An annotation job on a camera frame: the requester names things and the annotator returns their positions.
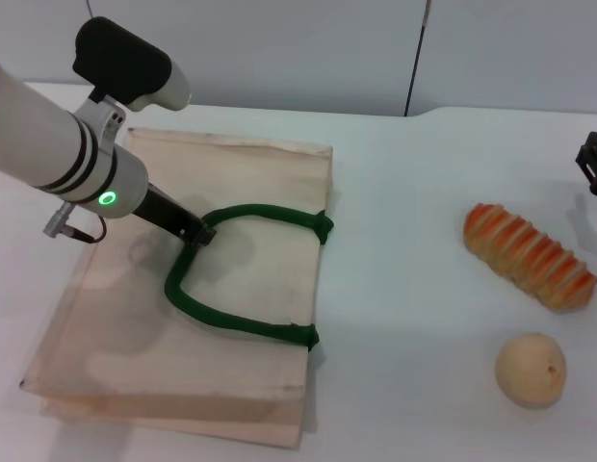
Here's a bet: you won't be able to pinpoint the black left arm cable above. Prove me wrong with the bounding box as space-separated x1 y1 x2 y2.
41 201 108 244

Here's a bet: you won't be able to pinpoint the beige tote bag green handles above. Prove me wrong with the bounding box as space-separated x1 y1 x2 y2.
18 127 336 451

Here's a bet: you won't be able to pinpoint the orange striped long bread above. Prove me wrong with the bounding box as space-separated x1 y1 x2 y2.
463 202 597 312

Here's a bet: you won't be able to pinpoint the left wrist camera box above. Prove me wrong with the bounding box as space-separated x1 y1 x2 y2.
70 15 193 114

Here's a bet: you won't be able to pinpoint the round egg yolk pastry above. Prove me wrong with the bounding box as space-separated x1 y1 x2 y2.
494 332 568 410

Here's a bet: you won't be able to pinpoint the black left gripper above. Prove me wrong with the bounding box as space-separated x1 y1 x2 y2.
138 184 219 248

